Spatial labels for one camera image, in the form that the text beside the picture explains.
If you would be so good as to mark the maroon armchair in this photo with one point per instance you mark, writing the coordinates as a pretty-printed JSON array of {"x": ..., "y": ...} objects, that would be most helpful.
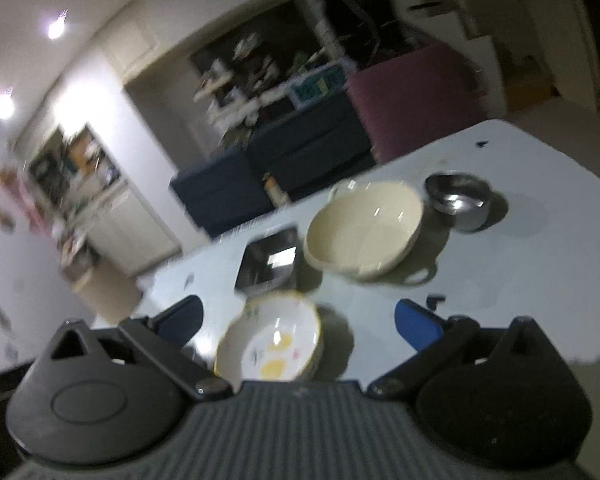
[{"x": 415, "y": 99}]

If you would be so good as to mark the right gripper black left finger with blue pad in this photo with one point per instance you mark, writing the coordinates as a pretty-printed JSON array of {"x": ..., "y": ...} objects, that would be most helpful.
[{"x": 161, "y": 339}]

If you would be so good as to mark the white kitchen cabinet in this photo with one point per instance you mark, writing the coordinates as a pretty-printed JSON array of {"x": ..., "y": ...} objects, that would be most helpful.
[{"x": 121, "y": 228}]

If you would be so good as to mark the beige waste bin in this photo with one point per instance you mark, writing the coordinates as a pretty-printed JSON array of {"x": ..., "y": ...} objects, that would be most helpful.
[{"x": 102, "y": 286}]

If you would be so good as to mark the cluttered white shelf unit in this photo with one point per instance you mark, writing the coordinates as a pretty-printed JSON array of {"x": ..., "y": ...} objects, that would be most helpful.
[{"x": 274, "y": 58}]

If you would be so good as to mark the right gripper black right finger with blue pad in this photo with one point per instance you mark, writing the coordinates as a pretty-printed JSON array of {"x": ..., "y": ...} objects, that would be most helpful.
[{"x": 438, "y": 343}]

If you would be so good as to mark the dark blue sofa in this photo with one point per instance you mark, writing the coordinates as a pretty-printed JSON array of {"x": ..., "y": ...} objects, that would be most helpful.
[{"x": 303, "y": 152}]

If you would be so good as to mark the round stainless steel bowl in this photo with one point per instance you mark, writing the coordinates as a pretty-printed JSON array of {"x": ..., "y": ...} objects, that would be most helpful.
[{"x": 462, "y": 200}]

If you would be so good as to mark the white lemon pattern bowl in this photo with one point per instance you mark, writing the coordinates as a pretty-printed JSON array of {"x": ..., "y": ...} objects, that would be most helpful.
[{"x": 277, "y": 338}]

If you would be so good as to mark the square stainless steel container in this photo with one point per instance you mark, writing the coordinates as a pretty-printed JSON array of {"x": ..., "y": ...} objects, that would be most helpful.
[{"x": 269, "y": 263}]

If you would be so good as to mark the cream ceramic handled bowl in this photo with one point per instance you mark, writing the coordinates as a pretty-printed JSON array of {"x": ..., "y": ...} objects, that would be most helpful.
[{"x": 365, "y": 229}]

